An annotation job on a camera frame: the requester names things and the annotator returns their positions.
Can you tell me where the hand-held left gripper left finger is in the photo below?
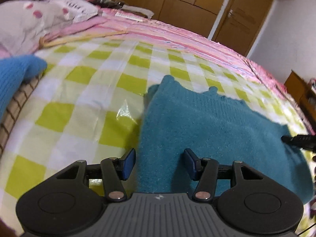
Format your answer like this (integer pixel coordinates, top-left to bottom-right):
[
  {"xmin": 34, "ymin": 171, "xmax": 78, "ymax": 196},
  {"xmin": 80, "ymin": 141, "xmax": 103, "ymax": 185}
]
[{"xmin": 55, "ymin": 148, "xmax": 137, "ymax": 202}]

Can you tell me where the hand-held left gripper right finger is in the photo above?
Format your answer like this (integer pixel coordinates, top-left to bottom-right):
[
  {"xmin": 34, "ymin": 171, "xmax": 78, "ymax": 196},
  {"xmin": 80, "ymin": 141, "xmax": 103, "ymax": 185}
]
[{"xmin": 183, "ymin": 149, "xmax": 263, "ymax": 201}]

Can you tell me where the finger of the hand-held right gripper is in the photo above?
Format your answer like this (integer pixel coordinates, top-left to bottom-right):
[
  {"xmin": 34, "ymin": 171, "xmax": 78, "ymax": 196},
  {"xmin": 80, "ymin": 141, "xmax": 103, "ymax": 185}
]
[{"xmin": 281, "ymin": 134, "xmax": 316, "ymax": 151}]

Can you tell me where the teal fuzzy sweater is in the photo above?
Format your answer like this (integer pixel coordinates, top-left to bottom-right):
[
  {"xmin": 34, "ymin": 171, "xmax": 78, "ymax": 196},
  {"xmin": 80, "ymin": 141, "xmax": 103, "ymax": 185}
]
[{"xmin": 137, "ymin": 75, "xmax": 315, "ymax": 204}]

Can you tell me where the wooden side cabinet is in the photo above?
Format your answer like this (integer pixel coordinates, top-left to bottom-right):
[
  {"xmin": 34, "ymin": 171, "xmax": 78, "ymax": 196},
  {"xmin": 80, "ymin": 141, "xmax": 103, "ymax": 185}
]
[{"xmin": 284, "ymin": 70, "xmax": 316, "ymax": 116}]

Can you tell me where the pink floral quilt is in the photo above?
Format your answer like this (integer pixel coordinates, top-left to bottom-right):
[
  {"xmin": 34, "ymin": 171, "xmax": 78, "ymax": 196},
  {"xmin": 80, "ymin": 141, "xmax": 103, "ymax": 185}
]
[{"xmin": 247, "ymin": 57, "xmax": 316, "ymax": 135}]

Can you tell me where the brown striped folded cloth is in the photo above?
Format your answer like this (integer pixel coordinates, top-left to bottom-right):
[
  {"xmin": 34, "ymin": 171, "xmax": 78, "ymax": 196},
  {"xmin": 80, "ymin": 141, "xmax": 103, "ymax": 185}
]
[{"xmin": 0, "ymin": 76, "xmax": 44, "ymax": 155}]

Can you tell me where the pink striped bedsheet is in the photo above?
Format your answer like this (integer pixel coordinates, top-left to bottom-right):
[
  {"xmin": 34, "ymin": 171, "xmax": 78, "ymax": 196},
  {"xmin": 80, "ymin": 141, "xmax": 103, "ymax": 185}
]
[{"xmin": 41, "ymin": 7, "xmax": 292, "ymax": 99}]

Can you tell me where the wooden door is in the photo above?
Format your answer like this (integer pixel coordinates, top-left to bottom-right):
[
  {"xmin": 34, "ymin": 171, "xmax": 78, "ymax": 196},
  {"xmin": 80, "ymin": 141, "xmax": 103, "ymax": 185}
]
[{"xmin": 210, "ymin": 0, "xmax": 276, "ymax": 57}]

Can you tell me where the blue ribbed sweater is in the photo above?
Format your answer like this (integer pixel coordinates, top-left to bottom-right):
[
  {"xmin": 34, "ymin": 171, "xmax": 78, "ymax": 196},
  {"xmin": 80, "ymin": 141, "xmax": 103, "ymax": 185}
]
[{"xmin": 0, "ymin": 54, "xmax": 48, "ymax": 119}]

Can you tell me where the grey cloth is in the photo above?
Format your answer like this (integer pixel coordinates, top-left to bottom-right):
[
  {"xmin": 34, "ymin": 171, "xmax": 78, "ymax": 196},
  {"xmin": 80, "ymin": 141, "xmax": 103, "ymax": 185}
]
[{"xmin": 121, "ymin": 4, "xmax": 154, "ymax": 18}]

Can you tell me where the grey pillow with pink spots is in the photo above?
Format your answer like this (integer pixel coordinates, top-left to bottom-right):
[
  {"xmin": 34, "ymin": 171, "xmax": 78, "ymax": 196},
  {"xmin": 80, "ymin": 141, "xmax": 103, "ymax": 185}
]
[{"xmin": 0, "ymin": 0, "xmax": 100, "ymax": 55}]

